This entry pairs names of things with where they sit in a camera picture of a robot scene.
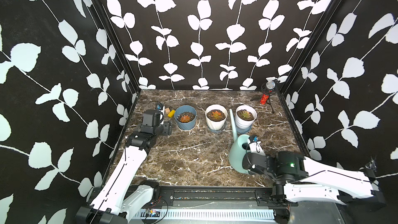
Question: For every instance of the red microphone on tripod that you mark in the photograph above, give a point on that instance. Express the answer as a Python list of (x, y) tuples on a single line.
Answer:
[(268, 89)]

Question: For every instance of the white slotted cable duct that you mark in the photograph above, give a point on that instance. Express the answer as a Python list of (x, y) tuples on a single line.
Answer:
[(255, 215)]

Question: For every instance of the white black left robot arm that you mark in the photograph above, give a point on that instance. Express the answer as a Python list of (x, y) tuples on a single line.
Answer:
[(112, 205)]

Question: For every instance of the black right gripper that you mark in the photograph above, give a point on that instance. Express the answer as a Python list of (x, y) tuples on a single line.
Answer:
[(265, 158)]

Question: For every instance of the blue saucer under white pot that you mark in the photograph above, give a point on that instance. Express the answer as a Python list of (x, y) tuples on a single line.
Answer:
[(244, 130)]

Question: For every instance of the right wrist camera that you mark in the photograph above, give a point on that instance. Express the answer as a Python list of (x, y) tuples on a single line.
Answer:
[(254, 145)]

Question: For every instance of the yellow wooden block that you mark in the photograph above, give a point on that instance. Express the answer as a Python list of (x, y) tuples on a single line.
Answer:
[(171, 114)]

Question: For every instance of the orange red succulent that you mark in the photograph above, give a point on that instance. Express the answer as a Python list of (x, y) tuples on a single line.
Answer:
[(185, 118)]

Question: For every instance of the red green succulent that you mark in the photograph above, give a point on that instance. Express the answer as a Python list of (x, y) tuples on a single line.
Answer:
[(216, 115)]

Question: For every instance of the white ringed plant pot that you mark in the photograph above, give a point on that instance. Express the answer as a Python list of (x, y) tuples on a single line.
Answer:
[(241, 123)]

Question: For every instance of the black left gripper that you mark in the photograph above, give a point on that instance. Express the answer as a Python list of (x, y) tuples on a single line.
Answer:
[(167, 128)]

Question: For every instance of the mint green watering can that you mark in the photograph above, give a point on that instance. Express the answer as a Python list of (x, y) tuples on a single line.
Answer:
[(237, 151)]

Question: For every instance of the blue saucer under cream pot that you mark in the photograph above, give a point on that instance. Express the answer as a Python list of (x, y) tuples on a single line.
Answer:
[(217, 131)]

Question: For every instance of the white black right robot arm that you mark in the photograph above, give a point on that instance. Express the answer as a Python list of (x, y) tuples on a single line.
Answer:
[(297, 178)]

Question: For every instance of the black front mounting rail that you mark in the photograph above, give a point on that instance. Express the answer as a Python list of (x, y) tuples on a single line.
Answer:
[(214, 194)]

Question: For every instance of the cream ribbed plant pot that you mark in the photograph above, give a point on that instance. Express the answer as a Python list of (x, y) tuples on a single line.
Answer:
[(212, 124)]

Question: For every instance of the blue ribbed plant pot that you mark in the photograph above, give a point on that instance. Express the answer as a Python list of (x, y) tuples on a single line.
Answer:
[(186, 109)]

